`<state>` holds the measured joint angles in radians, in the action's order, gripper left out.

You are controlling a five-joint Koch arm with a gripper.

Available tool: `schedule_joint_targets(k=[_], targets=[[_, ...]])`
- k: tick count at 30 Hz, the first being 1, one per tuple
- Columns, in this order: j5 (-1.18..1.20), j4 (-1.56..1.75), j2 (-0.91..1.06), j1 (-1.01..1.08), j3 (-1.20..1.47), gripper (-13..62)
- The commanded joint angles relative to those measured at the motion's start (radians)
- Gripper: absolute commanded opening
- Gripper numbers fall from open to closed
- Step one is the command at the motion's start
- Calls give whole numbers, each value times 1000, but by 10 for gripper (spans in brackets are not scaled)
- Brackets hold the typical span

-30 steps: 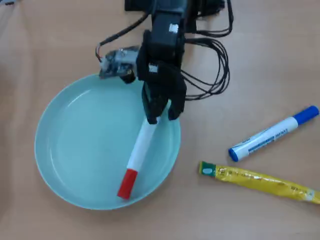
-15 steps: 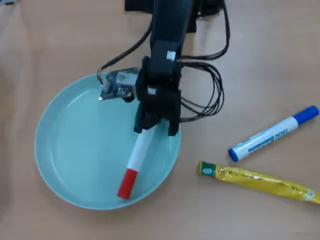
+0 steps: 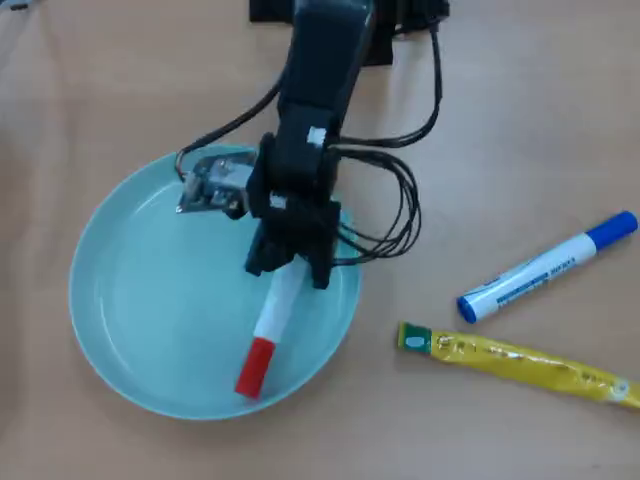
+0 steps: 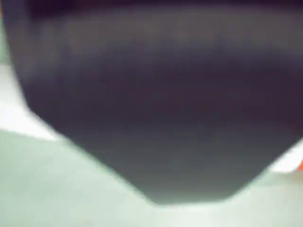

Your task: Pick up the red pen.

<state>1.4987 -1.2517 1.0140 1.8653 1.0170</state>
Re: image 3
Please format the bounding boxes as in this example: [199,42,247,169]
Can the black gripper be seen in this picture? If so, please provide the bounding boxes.
[243,131,343,291]

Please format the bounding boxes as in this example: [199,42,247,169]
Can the red white marker pen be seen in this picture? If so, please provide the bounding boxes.
[235,259,309,400]

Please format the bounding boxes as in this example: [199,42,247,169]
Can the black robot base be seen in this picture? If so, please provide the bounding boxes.
[248,0,452,68]

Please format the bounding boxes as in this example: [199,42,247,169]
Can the blue white marker pen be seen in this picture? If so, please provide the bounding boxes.
[456,210,640,324]

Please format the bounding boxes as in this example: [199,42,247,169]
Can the teal round plate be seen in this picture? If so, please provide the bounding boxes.
[68,144,363,421]

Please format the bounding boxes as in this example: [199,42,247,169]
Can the yellow stick sachet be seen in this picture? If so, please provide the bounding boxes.
[396,320,640,412]

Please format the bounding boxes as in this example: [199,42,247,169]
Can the small wrist camera board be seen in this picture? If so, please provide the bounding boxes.
[174,153,257,221]

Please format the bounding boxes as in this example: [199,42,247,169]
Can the thin black servo wires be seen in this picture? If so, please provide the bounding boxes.
[328,147,423,267]

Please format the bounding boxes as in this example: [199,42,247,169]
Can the thick black servo cable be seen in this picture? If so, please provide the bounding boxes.
[327,19,447,152]

